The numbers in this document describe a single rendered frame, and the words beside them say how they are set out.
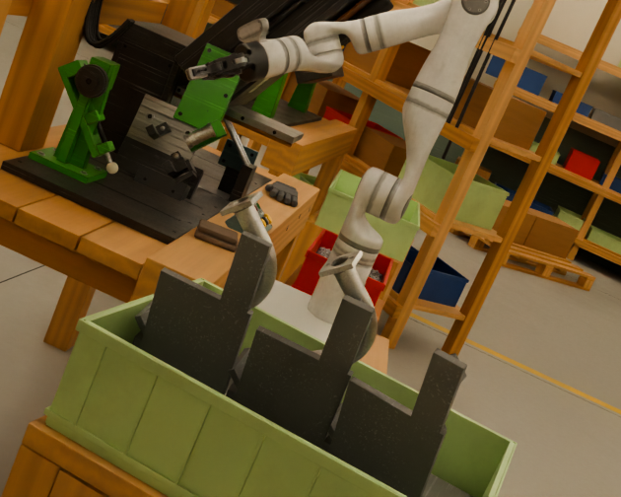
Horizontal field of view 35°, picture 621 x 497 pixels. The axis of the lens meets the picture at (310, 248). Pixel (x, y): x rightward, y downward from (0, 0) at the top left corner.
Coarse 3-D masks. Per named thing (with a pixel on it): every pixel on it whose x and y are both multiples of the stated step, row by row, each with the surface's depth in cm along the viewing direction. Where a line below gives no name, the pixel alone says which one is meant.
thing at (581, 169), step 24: (552, 48) 1029; (528, 72) 1044; (528, 96) 1041; (552, 96) 1061; (576, 120) 1035; (600, 120) 1039; (480, 168) 1082; (552, 168) 1048; (576, 168) 1052; (600, 192) 1042; (576, 216) 1100; (576, 240) 1055; (600, 240) 1060
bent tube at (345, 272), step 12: (360, 252) 136; (324, 264) 138; (336, 264) 138; (348, 264) 134; (336, 276) 136; (348, 276) 136; (348, 288) 136; (360, 288) 137; (372, 324) 139; (372, 336) 140; (360, 348) 141
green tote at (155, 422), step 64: (128, 320) 153; (256, 320) 175; (64, 384) 141; (128, 384) 138; (192, 384) 135; (384, 384) 169; (128, 448) 139; (192, 448) 136; (256, 448) 133; (448, 448) 167; (512, 448) 161
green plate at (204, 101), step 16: (208, 48) 254; (192, 80) 254; (208, 80) 254; (224, 80) 253; (192, 96) 254; (208, 96) 253; (224, 96) 253; (176, 112) 254; (192, 112) 253; (208, 112) 253; (224, 112) 253
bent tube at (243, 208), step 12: (228, 204) 144; (240, 204) 140; (252, 204) 140; (240, 216) 142; (252, 216) 142; (252, 228) 142; (264, 228) 143; (276, 264) 145; (264, 276) 145; (264, 288) 146
